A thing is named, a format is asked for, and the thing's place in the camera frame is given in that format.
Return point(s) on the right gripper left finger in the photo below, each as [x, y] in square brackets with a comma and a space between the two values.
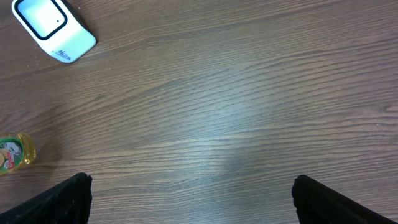
[67, 202]

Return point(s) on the yellow oil bottle silver cap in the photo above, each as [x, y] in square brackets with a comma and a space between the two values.
[17, 151]

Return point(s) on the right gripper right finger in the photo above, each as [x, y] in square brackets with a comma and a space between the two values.
[316, 203]

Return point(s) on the white barcode scanner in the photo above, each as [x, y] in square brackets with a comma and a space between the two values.
[56, 27]

